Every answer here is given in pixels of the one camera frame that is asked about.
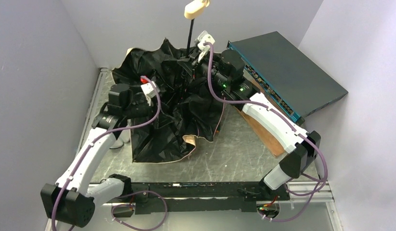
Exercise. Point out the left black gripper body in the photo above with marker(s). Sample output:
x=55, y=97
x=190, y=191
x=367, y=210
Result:
x=161, y=106

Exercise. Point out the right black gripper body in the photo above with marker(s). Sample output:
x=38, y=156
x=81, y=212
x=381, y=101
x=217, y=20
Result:
x=192, y=64

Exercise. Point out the beige umbrella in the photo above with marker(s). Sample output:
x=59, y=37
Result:
x=188, y=109

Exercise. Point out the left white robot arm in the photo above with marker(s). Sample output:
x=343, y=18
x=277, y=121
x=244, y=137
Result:
x=70, y=199

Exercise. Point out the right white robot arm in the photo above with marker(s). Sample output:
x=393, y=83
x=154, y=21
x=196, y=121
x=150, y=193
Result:
x=227, y=84

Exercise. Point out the wooden board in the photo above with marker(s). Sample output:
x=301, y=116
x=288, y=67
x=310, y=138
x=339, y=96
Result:
x=261, y=130

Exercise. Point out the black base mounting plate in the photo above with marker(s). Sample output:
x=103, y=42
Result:
x=244, y=196

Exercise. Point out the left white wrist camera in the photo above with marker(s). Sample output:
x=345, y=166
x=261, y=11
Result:
x=150, y=90

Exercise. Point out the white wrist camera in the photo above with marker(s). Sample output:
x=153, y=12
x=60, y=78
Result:
x=203, y=37
x=150, y=90

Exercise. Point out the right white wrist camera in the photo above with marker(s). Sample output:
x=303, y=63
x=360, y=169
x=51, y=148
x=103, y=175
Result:
x=203, y=37

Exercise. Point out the dark teal network switch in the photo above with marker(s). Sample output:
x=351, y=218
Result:
x=293, y=81

